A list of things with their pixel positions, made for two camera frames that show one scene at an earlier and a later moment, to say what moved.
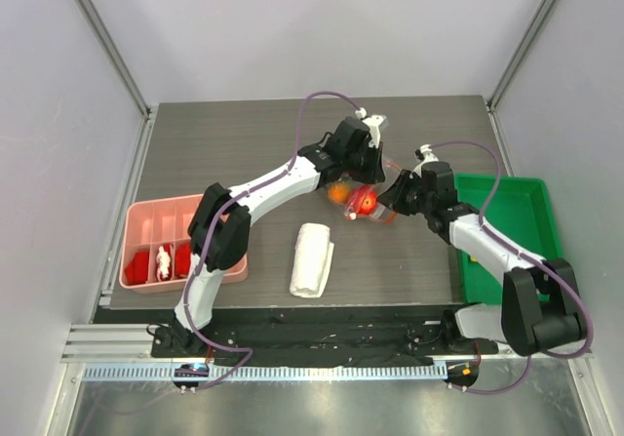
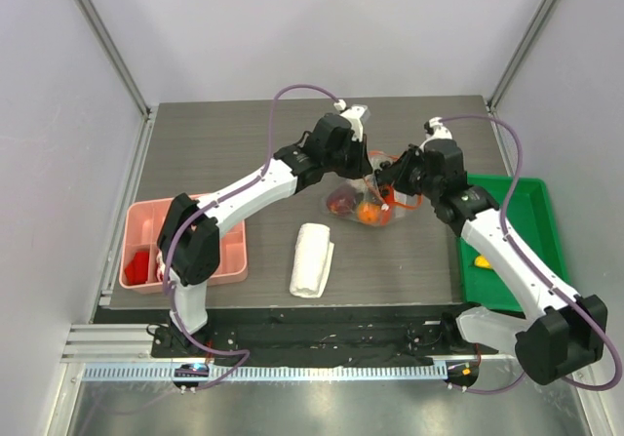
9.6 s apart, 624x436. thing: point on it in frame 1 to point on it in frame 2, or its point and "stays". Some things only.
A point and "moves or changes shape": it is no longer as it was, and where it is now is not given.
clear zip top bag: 359,200 moves or changes shape
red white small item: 165,262 stays
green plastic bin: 522,214 stays
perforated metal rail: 265,373 stays
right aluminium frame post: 498,91 stays
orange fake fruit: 338,193 to 369,213
